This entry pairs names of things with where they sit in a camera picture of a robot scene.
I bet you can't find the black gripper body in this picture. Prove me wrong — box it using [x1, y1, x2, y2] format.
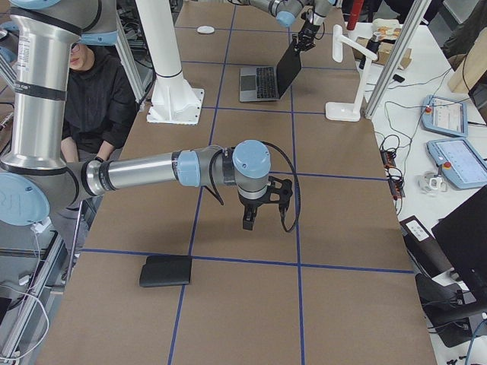
[296, 22, 317, 46]
[238, 188, 270, 210]

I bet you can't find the grey laptop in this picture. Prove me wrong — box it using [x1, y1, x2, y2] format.
[239, 38, 301, 103]

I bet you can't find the black mouse pad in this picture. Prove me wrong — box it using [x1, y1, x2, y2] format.
[139, 255, 193, 287]

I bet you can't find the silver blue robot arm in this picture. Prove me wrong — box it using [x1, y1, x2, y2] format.
[1, 1, 271, 229]
[229, 0, 339, 52]

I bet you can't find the white desk lamp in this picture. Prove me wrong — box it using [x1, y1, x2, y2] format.
[325, 24, 377, 122]

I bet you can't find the white computer mouse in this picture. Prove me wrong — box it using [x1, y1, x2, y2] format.
[197, 26, 215, 34]

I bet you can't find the red cylinder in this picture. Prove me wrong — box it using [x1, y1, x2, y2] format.
[346, 0, 364, 30]

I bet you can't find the black water bottle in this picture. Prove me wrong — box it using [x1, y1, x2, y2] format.
[358, 32, 382, 71]

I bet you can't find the brown cardboard box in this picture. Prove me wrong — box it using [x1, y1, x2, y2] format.
[356, 36, 412, 69]

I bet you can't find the upper blue teach pendant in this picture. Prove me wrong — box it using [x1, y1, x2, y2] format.
[422, 94, 468, 137]

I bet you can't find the blue teach pendant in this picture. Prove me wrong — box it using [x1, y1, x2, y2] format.
[422, 94, 468, 137]
[426, 137, 486, 189]

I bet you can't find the person in black hoodie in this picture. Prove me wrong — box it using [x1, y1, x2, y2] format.
[49, 41, 138, 267]

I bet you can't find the lower blue teach pendant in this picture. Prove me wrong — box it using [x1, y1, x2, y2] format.
[426, 137, 486, 189]

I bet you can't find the black monitor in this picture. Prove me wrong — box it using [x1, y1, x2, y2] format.
[432, 187, 486, 297]

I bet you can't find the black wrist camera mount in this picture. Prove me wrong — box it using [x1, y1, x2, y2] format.
[268, 176, 293, 214]

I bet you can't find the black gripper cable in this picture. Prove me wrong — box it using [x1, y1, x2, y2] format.
[203, 141, 302, 233]

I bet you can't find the aluminium frame post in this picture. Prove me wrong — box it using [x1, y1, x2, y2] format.
[364, 0, 431, 119]

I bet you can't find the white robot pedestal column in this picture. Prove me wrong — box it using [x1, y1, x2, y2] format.
[136, 0, 205, 125]

